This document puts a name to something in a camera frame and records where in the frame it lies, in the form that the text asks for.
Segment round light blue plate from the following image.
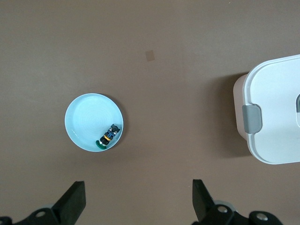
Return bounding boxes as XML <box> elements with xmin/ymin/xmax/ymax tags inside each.
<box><xmin>64</xmin><ymin>93</ymin><xmax>125</xmax><ymax>153</ymax></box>

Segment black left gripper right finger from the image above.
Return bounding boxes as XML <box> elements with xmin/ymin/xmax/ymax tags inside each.
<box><xmin>191</xmin><ymin>179</ymin><xmax>284</xmax><ymax>225</ymax></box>

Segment brown tape patch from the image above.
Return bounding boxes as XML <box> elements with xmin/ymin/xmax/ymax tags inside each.
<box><xmin>144</xmin><ymin>50</ymin><xmax>156</xmax><ymax>62</ymax></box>

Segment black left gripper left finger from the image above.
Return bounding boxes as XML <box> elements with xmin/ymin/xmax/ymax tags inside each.
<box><xmin>0</xmin><ymin>180</ymin><xmax>86</xmax><ymax>225</ymax></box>

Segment white lunch box grey latches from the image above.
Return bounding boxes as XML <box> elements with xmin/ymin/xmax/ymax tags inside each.
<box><xmin>232</xmin><ymin>54</ymin><xmax>300</xmax><ymax>165</ymax></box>

